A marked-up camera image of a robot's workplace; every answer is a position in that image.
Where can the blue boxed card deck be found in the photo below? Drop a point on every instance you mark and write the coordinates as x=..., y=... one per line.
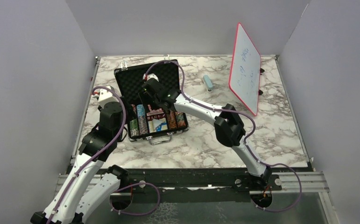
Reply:
x=164, y=126

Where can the aluminium rail frame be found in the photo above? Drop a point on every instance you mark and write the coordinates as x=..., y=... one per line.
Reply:
x=190, y=196

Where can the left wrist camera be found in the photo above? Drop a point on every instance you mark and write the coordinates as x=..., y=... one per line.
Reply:
x=103, y=97

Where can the orange chip row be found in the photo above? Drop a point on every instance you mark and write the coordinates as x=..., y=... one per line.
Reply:
x=171, y=119

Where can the black poker case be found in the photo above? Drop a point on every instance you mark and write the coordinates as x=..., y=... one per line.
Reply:
x=129, y=81

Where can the red dice in case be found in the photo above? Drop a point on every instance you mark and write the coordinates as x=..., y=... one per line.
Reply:
x=158, y=117

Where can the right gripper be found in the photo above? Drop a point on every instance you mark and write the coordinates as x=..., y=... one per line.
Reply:
x=146, y=96

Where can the light blue eraser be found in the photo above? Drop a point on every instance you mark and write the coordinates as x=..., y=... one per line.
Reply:
x=208, y=83

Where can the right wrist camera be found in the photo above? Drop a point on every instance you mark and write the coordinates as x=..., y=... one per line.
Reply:
x=147, y=77

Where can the pink framed whiteboard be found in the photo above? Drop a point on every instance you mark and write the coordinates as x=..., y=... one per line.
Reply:
x=244, y=78

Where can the red playing card deck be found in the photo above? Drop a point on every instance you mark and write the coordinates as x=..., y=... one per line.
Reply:
x=153, y=112

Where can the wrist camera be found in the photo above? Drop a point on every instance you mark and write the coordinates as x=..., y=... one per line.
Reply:
x=103, y=97
x=147, y=77

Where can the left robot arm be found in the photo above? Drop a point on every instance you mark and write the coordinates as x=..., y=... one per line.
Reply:
x=84, y=154

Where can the clear triangle card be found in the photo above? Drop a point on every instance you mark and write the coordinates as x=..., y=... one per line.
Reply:
x=157, y=124

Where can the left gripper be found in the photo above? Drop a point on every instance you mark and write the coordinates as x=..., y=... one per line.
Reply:
x=130, y=115

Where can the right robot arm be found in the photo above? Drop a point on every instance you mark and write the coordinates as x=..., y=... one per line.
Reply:
x=229, y=127

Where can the green chip row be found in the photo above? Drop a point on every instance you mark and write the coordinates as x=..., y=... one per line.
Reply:
x=134, y=128

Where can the purple red chip row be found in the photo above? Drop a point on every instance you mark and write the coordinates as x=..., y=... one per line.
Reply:
x=180, y=120

